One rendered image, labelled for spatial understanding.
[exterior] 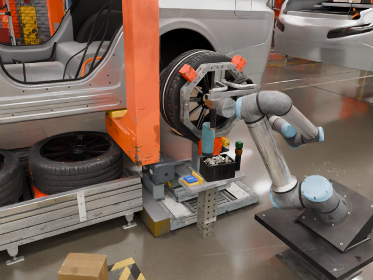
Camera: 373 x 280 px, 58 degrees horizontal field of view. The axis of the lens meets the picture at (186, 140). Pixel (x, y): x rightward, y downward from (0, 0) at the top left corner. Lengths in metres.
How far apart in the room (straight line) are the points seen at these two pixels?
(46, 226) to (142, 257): 0.63
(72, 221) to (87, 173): 0.32
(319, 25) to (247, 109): 3.12
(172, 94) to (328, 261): 1.37
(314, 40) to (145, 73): 3.09
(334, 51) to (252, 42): 1.74
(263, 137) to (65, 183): 1.32
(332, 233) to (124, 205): 1.33
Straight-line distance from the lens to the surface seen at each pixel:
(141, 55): 2.01
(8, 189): 2.42
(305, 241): 2.09
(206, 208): 2.30
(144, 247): 2.38
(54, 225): 2.36
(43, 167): 2.41
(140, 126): 2.12
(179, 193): 2.64
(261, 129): 1.79
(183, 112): 2.31
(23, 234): 2.35
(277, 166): 1.91
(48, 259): 2.43
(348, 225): 2.13
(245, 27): 3.03
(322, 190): 1.94
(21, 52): 4.15
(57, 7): 4.65
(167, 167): 2.51
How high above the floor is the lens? 1.56
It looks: 23 degrees down
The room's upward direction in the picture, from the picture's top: 2 degrees clockwise
